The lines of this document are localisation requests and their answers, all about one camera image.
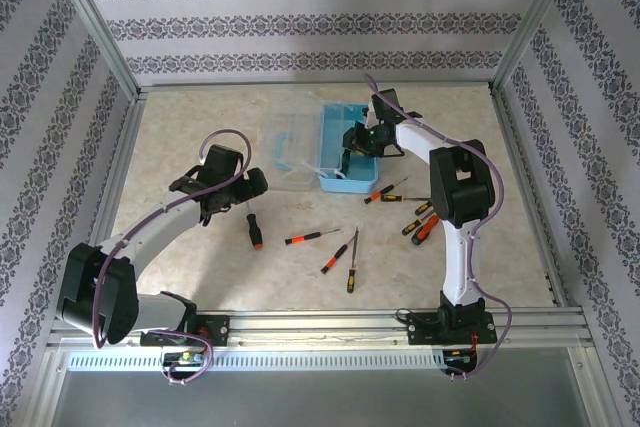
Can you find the light blue toolbox base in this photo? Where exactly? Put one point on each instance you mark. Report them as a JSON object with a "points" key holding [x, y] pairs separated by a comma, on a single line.
{"points": [[350, 182]]}

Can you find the orange black precision screwdriver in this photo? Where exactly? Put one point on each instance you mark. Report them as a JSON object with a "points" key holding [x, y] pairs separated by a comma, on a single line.
{"points": [[300, 238], [377, 195], [332, 261]]}

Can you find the clear plastic toolbox lid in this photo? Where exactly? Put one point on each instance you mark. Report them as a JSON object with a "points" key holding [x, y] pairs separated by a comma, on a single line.
{"points": [[295, 117]]}

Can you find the large orange black screwdriver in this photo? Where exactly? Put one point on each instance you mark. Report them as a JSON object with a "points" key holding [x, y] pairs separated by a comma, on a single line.
{"points": [[425, 233]]}

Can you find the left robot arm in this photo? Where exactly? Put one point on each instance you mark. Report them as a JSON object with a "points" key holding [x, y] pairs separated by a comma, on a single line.
{"points": [[165, 217]]}

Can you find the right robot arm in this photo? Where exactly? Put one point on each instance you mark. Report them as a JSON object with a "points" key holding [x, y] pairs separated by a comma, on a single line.
{"points": [[460, 257]]}

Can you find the grey metal panel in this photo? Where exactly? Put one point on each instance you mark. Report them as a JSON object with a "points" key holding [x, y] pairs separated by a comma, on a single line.
{"points": [[320, 402]]}

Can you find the aluminium cross rail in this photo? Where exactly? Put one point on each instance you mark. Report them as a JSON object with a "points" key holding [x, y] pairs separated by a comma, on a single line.
{"points": [[425, 85]]}

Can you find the aluminium side rail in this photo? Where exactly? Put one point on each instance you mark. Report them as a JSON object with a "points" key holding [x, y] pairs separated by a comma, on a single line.
{"points": [[527, 197], [122, 147]]}

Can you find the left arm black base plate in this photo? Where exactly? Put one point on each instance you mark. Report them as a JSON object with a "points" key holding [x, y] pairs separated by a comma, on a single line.
{"points": [[220, 329]]}

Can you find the wide aluminium mounting rail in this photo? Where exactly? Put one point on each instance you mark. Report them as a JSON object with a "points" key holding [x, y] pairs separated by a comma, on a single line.
{"points": [[325, 327]]}

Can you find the aluminium frame post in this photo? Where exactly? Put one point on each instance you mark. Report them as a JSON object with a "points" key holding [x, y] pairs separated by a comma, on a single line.
{"points": [[533, 22], [98, 27]]}

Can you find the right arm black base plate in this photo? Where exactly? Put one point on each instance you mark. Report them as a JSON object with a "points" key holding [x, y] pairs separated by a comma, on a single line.
{"points": [[420, 329]]}

